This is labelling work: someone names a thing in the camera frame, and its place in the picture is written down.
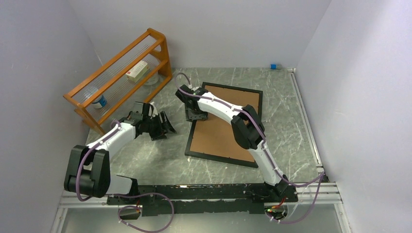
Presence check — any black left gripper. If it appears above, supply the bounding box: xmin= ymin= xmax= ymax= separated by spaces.
xmin=143 ymin=111 xmax=176 ymax=141

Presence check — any blue capped small bottle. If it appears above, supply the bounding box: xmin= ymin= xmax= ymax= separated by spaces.
xmin=270 ymin=64 xmax=283 ymax=70

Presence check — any brown backing board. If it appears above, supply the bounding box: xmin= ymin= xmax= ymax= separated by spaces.
xmin=189 ymin=84 xmax=261 ymax=163

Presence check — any orange wooden shelf rack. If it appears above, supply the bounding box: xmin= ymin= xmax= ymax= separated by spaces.
xmin=63 ymin=28 xmax=172 ymax=135

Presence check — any black picture frame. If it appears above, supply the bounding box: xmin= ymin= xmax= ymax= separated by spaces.
xmin=185 ymin=82 xmax=263 ymax=168

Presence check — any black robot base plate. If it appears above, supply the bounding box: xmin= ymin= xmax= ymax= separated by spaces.
xmin=107 ymin=183 xmax=298 ymax=216

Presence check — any blue labelled plastic bottle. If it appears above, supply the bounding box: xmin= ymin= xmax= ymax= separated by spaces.
xmin=85 ymin=86 xmax=107 ymax=109

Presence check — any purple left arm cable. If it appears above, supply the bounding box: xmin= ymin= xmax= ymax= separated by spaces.
xmin=75 ymin=119 xmax=175 ymax=233

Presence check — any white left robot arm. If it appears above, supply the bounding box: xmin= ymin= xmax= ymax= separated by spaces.
xmin=64 ymin=101 xmax=176 ymax=204

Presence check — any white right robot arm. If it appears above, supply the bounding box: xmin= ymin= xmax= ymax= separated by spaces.
xmin=176 ymin=85 xmax=289 ymax=201

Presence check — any white red medicine box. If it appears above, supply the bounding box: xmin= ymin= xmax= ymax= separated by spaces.
xmin=125 ymin=60 xmax=149 ymax=83

